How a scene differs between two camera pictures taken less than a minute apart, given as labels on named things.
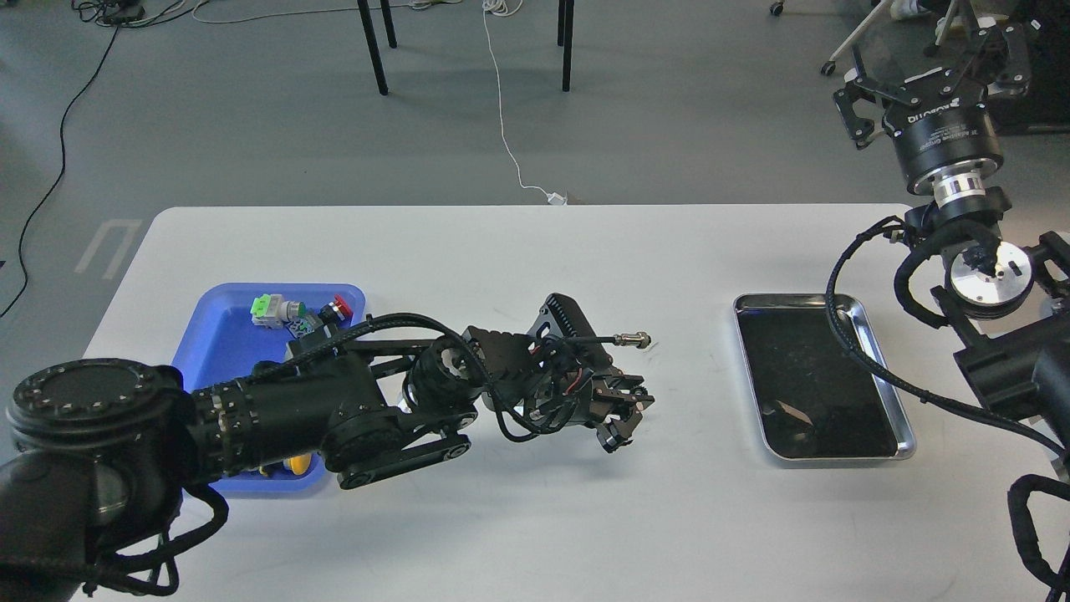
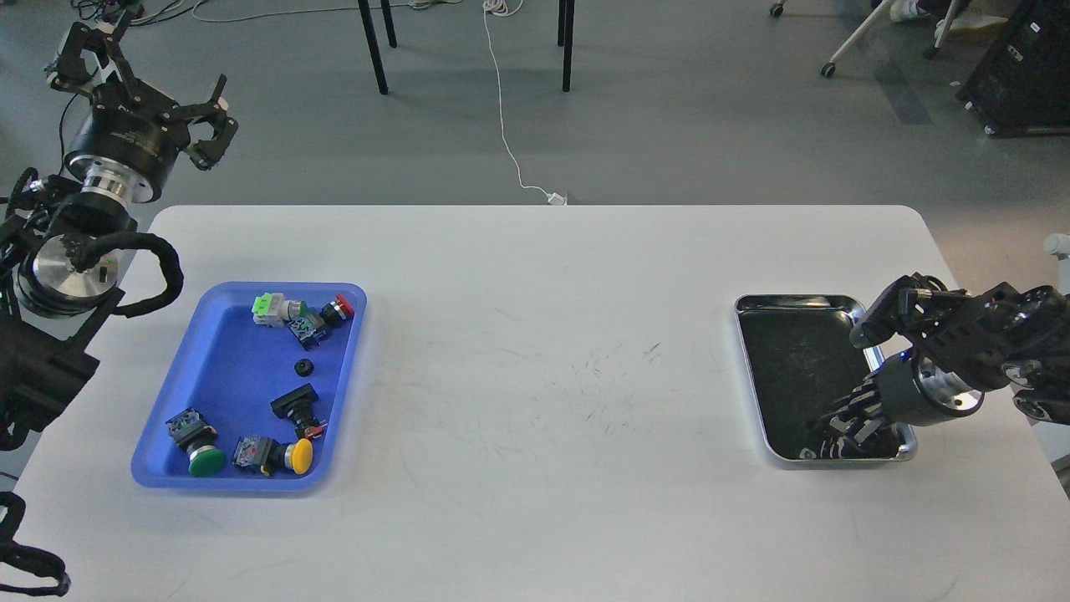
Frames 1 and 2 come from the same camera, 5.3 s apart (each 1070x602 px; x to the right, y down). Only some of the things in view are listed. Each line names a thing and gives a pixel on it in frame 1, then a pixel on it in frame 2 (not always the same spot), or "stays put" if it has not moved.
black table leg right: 565,38 stays put
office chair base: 827,68 stays put
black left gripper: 616,403 to 131,134
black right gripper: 945,135 to 910,390
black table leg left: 373,46 stays put
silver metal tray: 817,397 stays put
